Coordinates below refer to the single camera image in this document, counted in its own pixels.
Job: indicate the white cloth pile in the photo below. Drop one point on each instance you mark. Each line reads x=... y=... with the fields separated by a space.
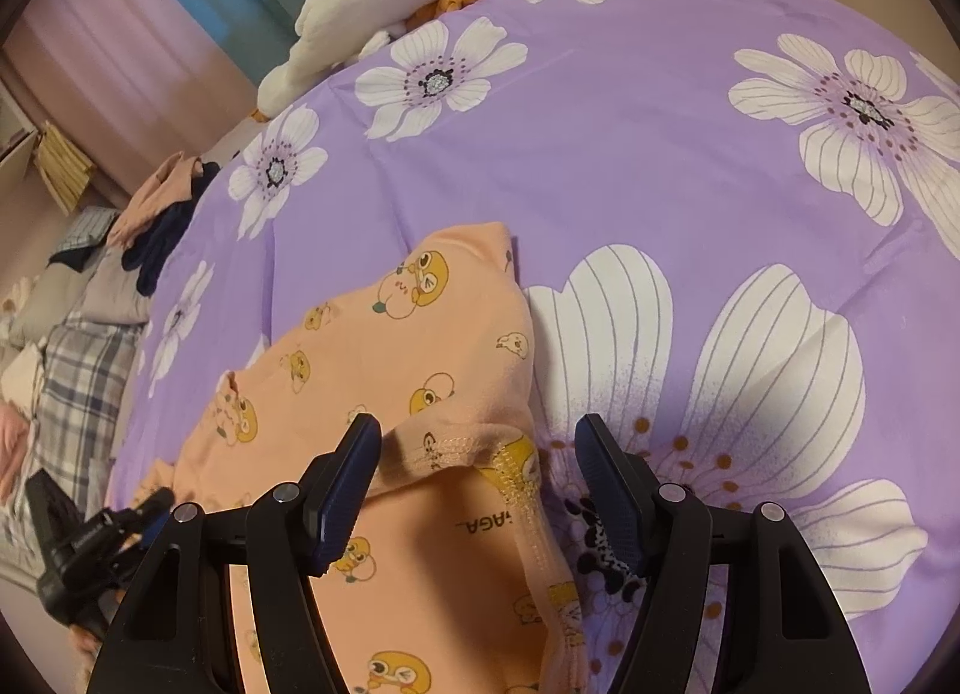
x=19 y=334

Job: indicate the pink folded cloth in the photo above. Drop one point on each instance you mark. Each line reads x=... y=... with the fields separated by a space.
x=9 y=450

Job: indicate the peach cartoon print garment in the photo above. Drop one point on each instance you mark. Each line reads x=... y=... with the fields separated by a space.
x=360 y=356

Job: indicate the purple floral blanket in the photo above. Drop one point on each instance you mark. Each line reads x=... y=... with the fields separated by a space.
x=600 y=161

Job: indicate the navy crumpled cloth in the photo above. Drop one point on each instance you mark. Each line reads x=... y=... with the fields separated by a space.
x=169 y=236

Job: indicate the blue checked cloth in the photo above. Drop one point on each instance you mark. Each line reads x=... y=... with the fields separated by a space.
x=86 y=232

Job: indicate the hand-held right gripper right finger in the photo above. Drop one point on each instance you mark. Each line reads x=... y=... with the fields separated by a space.
x=611 y=503

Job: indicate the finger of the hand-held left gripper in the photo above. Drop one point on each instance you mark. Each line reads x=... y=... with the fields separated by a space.
x=154 y=503

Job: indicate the pink curtain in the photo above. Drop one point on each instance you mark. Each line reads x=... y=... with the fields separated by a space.
x=127 y=63

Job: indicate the white cabinet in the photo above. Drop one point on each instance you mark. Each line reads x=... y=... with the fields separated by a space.
x=15 y=154

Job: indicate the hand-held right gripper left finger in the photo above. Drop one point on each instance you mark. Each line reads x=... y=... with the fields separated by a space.
x=345 y=488

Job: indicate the grey cloth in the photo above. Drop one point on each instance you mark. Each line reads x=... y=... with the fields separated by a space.
x=97 y=289

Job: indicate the yellow woven basket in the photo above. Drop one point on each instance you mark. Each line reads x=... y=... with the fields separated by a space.
x=66 y=165

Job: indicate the grey plaid blanket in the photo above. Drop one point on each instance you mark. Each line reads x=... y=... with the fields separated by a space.
x=82 y=394

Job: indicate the pink crumpled cloth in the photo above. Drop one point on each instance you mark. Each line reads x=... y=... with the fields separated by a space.
x=161 y=195

